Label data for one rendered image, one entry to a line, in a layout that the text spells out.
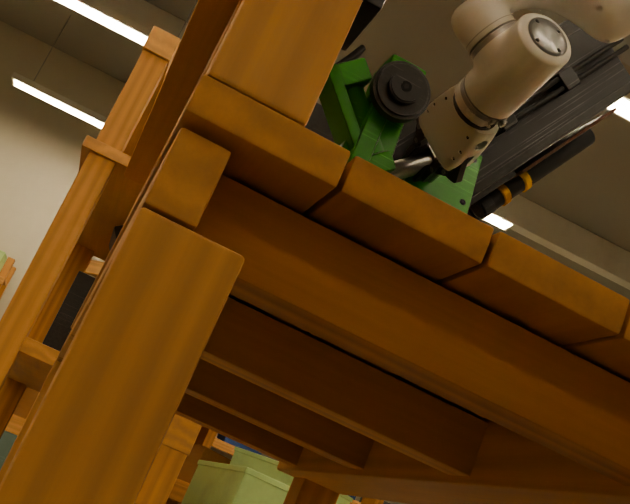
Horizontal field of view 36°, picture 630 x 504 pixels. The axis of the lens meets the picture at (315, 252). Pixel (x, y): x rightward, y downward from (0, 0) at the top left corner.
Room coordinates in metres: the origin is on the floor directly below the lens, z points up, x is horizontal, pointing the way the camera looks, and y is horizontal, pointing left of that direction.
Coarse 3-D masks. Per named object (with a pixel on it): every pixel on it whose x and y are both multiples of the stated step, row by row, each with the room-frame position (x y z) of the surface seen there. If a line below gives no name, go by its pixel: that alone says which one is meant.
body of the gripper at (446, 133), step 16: (448, 96) 1.25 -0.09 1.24; (432, 112) 1.29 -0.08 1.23; (448, 112) 1.26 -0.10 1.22; (432, 128) 1.30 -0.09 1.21; (448, 128) 1.27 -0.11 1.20; (464, 128) 1.24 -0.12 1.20; (480, 128) 1.23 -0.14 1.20; (496, 128) 1.25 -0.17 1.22; (432, 144) 1.31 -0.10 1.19; (448, 144) 1.28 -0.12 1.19; (464, 144) 1.26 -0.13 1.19; (480, 144) 1.26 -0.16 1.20; (448, 160) 1.30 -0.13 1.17; (464, 160) 1.29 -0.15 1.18
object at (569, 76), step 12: (624, 48) 1.47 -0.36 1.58; (588, 60) 1.46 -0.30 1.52; (564, 72) 1.44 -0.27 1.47; (588, 72) 1.46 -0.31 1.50; (552, 84) 1.45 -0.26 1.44; (564, 84) 1.45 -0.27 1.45; (576, 84) 1.45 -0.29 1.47; (552, 96) 1.45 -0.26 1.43; (528, 108) 1.44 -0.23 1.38; (516, 120) 1.43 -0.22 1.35
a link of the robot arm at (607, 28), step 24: (480, 0) 1.12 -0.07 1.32; (504, 0) 1.12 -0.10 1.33; (528, 0) 1.14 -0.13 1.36; (552, 0) 1.13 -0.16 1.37; (576, 0) 1.11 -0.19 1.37; (600, 0) 1.10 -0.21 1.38; (624, 0) 1.09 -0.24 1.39; (456, 24) 1.15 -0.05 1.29; (480, 24) 1.12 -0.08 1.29; (576, 24) 1.16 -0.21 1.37; (600, 24) 1.12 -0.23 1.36; (624, 24) 1.11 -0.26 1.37
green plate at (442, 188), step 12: (480, 156) 1.45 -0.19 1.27; (468, 168) 1.44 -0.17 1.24; (408, 180) 1.40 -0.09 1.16; (444, 180) 1.42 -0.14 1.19; (468, 180) 1.43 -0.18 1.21; (432, 192) 1.41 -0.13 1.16; (444, 192) 1.41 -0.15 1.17; (456, 192) 1.42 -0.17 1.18; (468, 192) 1.43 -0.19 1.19; (456, 204) 1.42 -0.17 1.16; (468, 204) 1.42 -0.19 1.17
